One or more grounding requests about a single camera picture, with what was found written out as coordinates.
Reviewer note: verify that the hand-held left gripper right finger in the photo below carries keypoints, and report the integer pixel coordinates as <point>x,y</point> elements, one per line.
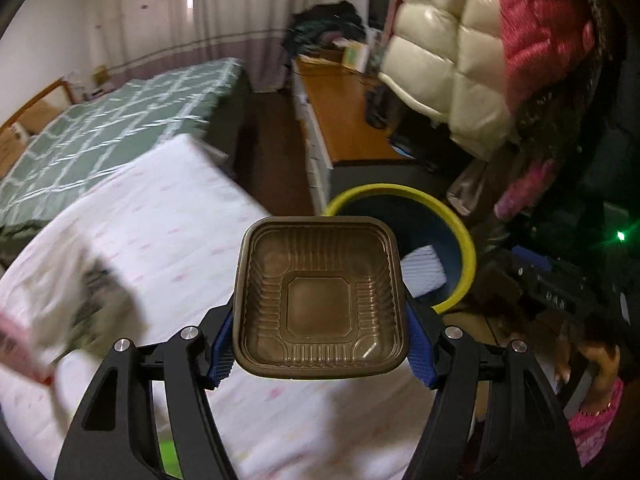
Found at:
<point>420,345</point>

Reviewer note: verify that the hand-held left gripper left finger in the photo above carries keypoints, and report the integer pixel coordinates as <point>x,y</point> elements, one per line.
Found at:
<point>225,345</point>

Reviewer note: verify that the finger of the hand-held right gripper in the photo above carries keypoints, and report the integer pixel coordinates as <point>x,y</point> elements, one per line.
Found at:
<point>530,259</point>

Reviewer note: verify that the yellow rimmed dark bin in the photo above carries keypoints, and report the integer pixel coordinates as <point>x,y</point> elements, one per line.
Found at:
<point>466,240</point>

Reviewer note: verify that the brown plastic food tray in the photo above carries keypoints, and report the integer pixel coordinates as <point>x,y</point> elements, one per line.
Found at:
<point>315,300</point>

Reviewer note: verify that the person's right forearm pink sleeve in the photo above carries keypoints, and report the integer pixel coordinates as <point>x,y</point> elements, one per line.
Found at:
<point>595,430</point>

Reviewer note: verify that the person's right hand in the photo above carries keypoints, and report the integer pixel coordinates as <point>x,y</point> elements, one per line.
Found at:
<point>600,365</point>

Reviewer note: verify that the white ribbed wrapper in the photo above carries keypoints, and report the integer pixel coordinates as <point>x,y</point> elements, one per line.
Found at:
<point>425,270</point>

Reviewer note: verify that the beige handbag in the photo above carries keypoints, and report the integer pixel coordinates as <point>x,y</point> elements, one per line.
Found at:
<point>470,190</point>

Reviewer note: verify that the white dotted tablecloth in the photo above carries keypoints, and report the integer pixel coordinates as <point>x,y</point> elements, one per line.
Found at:
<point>175,210</point>

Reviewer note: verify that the crumpled printed wrapper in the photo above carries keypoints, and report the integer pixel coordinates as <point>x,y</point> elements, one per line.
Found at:
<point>85,290</point>

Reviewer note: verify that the dark bag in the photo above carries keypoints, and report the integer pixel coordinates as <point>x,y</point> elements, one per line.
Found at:
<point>385,110</point>

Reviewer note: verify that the cream puffer jacket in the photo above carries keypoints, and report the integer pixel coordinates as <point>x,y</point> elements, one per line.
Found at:
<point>450,50</point>

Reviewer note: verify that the pink puffer jacket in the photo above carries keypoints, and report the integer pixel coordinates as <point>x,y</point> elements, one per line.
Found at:
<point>540,25</point>

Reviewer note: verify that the wooden topped cabinet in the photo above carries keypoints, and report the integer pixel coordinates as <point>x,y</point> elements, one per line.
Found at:
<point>340,115</point>

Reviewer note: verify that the bed with green checked blanket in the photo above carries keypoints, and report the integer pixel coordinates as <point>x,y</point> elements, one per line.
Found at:
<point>125,110</point>

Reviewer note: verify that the small green box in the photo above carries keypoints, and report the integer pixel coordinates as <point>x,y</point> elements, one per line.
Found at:
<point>356,55</point>

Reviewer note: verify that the wooden headboard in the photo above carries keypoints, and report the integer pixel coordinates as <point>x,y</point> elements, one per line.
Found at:
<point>35,105</point>

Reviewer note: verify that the pile of dark clothes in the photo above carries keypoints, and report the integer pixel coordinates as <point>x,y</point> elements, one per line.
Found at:
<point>325,25</point>

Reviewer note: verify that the pale pink curtain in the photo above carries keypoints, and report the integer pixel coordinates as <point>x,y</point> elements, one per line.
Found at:
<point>235,10</point>

